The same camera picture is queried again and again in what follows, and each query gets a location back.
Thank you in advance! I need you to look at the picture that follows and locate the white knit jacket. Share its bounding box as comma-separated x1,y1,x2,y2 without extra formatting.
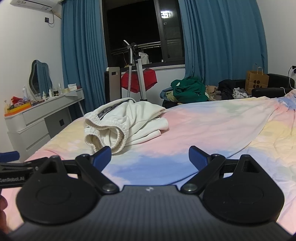
84,97,169,154

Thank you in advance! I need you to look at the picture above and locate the black clothes pile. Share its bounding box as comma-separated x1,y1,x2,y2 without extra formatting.
218,79,246,100

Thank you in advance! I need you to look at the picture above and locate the person's left hand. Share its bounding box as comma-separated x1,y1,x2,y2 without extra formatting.
0,195,10,234

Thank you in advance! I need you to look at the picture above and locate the white dressing table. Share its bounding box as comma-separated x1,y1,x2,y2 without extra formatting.
4,89,84,162

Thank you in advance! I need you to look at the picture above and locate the orange tray with items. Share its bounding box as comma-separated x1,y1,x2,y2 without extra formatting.
4,96,31,117

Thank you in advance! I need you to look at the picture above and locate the pastel tie-dye bed sheet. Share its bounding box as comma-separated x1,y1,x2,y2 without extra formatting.
1,91,295,240

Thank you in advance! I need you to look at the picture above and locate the wavy blue-framed mirror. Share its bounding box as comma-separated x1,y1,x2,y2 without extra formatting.
29,60,53,96

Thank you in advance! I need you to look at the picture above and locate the green garment pile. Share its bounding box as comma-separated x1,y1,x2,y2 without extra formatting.
171,77,208,104

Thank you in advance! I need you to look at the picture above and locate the black sofa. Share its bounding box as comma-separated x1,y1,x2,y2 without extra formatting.
251,73,295,98

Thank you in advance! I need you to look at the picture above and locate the brown paper bag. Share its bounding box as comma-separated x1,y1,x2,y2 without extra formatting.
245,65,269,94

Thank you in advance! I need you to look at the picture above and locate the left blue curtain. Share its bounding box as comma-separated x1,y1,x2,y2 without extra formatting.
61,1,107,113

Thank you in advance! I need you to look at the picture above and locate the blue curtain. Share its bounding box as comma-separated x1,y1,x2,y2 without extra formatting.
179,0,268,85
61,1,107,113

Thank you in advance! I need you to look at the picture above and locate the grey tower heater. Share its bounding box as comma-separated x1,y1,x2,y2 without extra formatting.
104,67,122,103

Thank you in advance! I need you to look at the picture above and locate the red garment on stand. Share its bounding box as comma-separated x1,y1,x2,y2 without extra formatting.
121,68,157,93

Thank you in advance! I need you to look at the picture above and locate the right blue curtain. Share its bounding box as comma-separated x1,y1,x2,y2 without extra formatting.
179,0,268,85

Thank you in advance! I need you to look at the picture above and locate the white air conditioner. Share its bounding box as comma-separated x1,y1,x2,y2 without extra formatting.
10,0,59,11

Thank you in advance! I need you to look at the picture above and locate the garment steamer stand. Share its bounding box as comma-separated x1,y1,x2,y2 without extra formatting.
124,40,147,101

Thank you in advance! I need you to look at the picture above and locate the dark window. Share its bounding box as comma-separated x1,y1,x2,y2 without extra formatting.
102,0,185,68

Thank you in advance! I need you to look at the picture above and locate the wall socket with cable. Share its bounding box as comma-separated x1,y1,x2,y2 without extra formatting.
280,65,295,89

